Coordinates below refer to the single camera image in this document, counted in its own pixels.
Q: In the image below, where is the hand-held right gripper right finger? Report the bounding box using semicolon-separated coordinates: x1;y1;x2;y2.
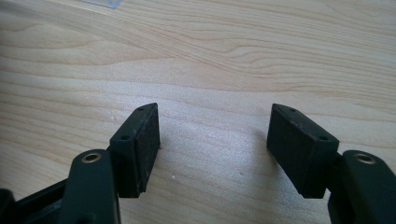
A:
266;103;340;200

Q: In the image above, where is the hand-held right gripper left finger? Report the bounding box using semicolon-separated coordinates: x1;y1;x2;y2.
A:
108;102;162;199

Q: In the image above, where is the clear plastic piece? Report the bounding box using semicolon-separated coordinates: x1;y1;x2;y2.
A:
83;0;124;9

